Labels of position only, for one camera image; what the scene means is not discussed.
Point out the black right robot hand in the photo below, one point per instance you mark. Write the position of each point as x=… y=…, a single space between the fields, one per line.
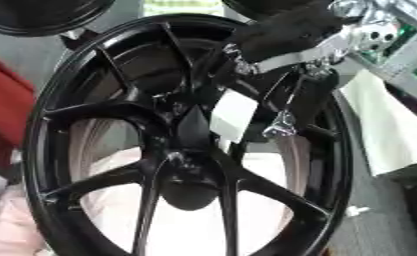
x=287 y=33

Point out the black spoked wheel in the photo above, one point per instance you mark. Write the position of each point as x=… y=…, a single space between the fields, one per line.
x=185 y=173

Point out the black round wheel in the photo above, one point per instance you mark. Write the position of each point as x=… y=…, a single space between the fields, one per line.
x=36 y=16

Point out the white sheet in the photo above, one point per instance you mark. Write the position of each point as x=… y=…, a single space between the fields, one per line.
x=386 y=133

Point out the small white peg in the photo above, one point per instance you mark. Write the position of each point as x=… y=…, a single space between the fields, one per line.
x=356 y=210

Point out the red fabric object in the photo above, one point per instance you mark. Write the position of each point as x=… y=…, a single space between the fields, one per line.
x=4 y=110

